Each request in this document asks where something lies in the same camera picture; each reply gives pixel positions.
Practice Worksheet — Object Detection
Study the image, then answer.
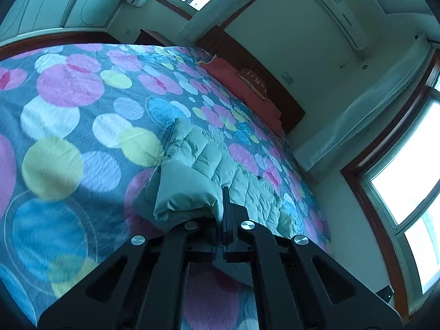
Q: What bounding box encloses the colourful circle pattern bedspread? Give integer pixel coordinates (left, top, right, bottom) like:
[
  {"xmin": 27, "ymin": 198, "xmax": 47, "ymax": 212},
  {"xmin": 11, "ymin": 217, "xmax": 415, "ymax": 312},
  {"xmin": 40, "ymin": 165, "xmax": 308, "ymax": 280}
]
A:
[{"xmin": 1, "ymin": 43, "xmax": 330, "ymax": 324}]

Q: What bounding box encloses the white wall socket plate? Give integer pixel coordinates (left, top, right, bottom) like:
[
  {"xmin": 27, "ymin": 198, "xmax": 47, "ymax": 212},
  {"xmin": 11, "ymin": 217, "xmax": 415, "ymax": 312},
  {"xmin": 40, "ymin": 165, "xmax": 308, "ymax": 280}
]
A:
[{"xmin": 280, "ymin": 71, "xmax": 295, "ymax": 85}]

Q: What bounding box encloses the dark wooden nightstand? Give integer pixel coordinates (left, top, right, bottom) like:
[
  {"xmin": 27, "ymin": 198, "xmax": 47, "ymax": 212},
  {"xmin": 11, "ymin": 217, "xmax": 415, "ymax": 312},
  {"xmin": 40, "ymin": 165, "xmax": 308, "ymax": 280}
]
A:
[{"xmin": 134, "ymin": 29, "xmax": 175, "ymax": 47}]

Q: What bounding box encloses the brown embroidered cushion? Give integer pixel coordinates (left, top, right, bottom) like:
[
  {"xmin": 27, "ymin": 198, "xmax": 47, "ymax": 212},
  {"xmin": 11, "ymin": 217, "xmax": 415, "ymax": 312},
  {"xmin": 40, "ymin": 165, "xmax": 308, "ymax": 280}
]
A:
[{"xmin": 237, "ymin": 68, "xmax": 268, "ymax": 100}]

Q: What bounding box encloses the pale curtain beside headboard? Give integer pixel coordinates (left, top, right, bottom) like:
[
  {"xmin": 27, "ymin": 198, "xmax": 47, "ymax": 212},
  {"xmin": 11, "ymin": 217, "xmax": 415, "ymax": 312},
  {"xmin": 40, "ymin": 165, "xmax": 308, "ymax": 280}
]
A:
[{"xmin": 179, "ymin": 0, "xmax": 251, "ymax": 43}]

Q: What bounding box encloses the pale curtain right of bed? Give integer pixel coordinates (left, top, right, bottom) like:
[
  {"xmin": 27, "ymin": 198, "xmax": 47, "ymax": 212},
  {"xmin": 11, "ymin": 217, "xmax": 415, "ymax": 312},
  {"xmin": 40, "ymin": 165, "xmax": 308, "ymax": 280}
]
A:
[{"xmin": 294, "ymin": 36, "xmax": 432, "ymax": 171}]

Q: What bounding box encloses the right window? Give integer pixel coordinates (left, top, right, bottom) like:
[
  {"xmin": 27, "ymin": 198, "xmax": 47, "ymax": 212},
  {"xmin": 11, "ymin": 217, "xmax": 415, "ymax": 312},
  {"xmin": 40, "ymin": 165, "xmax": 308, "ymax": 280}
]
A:
[{"xmin": 341, "ymin": 51, "xmax": 439, "ymax": 322}]

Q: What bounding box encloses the glossy white wardrobe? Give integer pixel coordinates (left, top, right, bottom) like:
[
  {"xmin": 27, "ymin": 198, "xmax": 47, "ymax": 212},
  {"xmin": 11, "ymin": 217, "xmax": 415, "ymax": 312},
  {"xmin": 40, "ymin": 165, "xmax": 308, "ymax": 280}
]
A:
[{"xmin": 1, "ymin": 0, "xmax": 122, "ymax": 41}]

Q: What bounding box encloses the white wall air conditioner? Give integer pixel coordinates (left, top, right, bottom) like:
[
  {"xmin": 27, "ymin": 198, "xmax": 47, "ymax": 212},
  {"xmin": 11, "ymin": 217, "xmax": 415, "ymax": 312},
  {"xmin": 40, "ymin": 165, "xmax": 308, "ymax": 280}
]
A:
[{"xmin": 316, "ymin": 0, "xmax": 369, "ymax": 51}]

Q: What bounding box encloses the dark wooden headboard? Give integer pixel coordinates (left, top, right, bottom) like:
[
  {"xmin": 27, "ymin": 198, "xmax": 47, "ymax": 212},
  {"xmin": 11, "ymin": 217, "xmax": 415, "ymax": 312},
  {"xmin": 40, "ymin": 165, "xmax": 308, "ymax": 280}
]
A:
[{"xmin": 196, "ymin": 26, "xmax": 305, "ymax": 133}]

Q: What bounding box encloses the red pillow blanket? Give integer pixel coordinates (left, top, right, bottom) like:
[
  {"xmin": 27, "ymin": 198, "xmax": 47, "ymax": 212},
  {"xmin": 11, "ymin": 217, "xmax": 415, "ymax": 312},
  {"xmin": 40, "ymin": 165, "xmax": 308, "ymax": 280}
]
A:
[{"xmin": 199, "ymin": 56, "xmax": 286, "ymax": 138}]

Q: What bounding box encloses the light green down jacket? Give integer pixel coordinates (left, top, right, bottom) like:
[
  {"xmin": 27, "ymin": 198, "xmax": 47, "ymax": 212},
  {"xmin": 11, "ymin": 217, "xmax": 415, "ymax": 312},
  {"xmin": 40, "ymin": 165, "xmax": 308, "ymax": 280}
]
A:
[{"xmin": 133, "ymin": 119, "xmax": 295, "ymax": 238}]

